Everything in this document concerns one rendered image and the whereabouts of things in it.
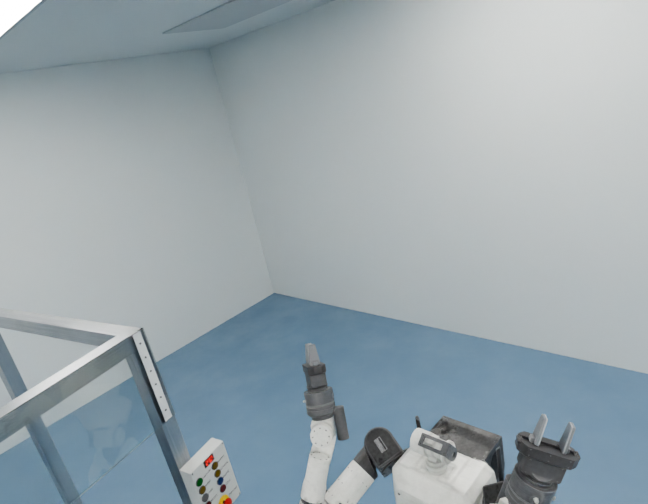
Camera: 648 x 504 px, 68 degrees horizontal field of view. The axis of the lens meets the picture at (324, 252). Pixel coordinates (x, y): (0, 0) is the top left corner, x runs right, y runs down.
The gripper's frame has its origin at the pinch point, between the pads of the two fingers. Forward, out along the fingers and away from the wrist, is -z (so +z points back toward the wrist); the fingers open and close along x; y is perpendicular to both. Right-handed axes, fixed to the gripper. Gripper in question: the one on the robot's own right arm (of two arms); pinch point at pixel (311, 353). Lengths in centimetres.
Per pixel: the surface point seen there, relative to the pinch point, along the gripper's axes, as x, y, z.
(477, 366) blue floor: -206, -165, 61
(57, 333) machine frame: -49, 83, -20
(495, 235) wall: -182, -189, -38
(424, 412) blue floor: -184, -105, 78
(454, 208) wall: -200, -169, -65
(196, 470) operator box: -36, 41, 36
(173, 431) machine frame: -34, 47, 20
